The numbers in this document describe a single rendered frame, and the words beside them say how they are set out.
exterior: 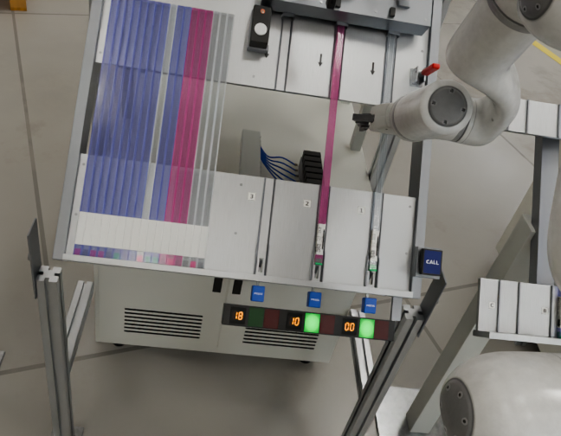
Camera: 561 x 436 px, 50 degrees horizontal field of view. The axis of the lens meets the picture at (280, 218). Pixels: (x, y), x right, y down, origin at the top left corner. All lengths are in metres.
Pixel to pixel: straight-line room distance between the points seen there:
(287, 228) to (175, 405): 0.81
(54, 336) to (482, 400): 0.97
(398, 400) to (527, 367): 1.36
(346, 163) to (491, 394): 1.18
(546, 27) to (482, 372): 0.31
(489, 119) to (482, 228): 1.79
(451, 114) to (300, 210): 0.38
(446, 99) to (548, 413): 0.51
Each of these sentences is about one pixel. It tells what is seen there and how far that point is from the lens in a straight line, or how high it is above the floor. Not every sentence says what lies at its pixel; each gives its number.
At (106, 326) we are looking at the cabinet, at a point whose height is 0.14.
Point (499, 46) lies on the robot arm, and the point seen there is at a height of 1.27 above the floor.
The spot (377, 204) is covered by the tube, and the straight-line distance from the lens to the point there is 1.20.
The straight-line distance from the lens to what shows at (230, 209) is 1.16.
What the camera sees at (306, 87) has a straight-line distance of 1.23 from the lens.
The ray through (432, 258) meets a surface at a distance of 1.19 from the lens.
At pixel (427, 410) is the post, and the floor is 0.13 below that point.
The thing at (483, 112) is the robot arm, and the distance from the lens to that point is 1.00.
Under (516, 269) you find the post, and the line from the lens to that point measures 1.43.
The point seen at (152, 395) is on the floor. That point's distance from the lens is 1.82.
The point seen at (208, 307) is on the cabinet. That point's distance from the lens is 1.68.
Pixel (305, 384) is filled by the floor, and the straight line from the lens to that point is 1.91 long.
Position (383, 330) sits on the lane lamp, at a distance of 1.22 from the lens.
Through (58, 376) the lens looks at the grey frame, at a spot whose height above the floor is 0.33.
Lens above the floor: 1.54
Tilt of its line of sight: 39 degrees down
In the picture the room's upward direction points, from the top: 13 degrees clockwise
